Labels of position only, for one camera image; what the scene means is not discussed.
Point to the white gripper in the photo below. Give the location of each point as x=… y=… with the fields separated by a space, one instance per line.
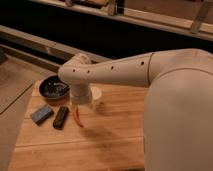
x=80 y=93

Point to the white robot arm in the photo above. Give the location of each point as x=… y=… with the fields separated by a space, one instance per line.
x=178 y=108

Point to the dark ceramic bowl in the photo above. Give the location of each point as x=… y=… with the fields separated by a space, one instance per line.
x=52 y=88

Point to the orange chili pepper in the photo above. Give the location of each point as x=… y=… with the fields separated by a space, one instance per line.
x=76 y=115

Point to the black rectangular block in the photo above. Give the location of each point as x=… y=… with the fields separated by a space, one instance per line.
x=60 y=117

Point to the blue sponge block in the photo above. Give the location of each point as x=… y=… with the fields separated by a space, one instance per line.
x=40 y=115

